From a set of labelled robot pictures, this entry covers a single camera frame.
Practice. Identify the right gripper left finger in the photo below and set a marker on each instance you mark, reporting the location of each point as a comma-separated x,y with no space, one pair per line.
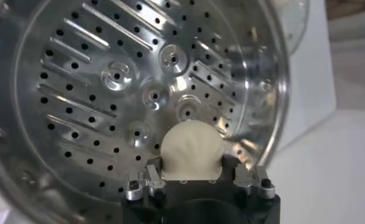
152,181

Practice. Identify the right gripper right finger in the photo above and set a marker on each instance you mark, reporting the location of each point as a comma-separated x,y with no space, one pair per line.
249,179

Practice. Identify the stainless steel steamer basket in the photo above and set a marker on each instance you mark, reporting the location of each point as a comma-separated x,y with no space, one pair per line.
79,76

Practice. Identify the round glass pot lid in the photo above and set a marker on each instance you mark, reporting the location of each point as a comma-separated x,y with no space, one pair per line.
295,24

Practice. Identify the white steamed baozi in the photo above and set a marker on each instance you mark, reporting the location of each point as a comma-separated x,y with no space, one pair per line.
191,149

